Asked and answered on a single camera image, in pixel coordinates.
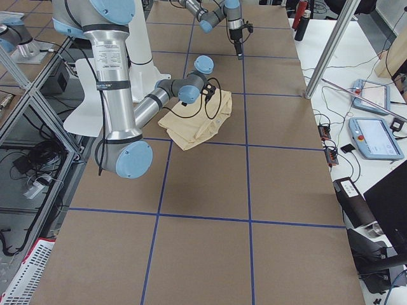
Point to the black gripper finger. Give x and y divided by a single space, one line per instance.
238 50

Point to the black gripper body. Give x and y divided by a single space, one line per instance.
235 35

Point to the cream long-sleeve graphic shirt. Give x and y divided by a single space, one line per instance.
191 125

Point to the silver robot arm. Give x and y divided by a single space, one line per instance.
121 148
229 10

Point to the black water bottle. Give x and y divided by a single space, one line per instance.
302 26

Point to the red water bottle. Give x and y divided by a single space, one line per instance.
301 7

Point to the orange terminal connector block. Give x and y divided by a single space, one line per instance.
324 132

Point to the far blue teach pendant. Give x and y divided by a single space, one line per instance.
374 92

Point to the blue teach pendant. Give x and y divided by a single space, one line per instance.
373 139
374 92

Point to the near blue teach pendant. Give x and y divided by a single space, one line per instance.
373 139

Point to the small black box device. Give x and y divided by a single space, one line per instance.
396 125

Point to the black power adapter box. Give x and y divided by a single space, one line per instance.
353 203

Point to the black monitor with stand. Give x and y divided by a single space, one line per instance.
378 266

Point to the white perforated plastic basket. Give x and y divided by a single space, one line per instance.
26 280

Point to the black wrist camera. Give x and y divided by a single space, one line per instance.
249 27
208 91

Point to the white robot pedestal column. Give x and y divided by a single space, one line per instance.
143 73

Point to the aluminium frame post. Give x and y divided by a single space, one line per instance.
331 45

